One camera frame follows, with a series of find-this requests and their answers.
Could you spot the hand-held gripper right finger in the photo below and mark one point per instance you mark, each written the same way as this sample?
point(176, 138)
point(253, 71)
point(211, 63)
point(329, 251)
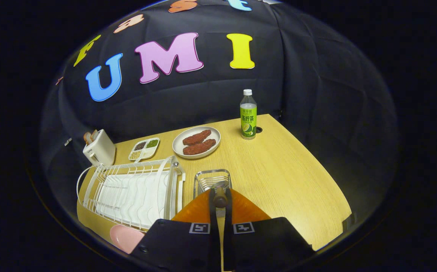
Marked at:
point(267, 245)

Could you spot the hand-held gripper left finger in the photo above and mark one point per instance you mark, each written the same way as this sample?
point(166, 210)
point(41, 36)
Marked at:
point(173, 245)

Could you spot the pink plate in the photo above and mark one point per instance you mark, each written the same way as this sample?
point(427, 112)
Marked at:
point(126, 238)

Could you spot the white plate with sausages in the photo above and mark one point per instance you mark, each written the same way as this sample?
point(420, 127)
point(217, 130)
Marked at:
point(214, 133)

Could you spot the white divided bean tray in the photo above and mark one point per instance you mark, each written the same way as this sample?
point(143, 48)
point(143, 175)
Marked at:
point(145, 151)

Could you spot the red-brown sausage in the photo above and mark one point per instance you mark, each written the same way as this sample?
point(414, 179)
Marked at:
point(199, 147)
point(196, 137)

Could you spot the white toaster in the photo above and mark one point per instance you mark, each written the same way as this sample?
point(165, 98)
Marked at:
point(101, 151)

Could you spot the green label drink bottle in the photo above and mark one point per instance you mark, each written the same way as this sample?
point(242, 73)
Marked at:
point(248, 117)

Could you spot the brown toast slice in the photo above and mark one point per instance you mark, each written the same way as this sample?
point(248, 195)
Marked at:
point(94, 134)
point(88, 138)

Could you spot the silver clip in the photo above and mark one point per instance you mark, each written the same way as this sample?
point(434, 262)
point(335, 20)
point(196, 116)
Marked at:
point(67, 141)

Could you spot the black backdrop cloth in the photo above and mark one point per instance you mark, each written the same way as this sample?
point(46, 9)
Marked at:
point(203, 94)

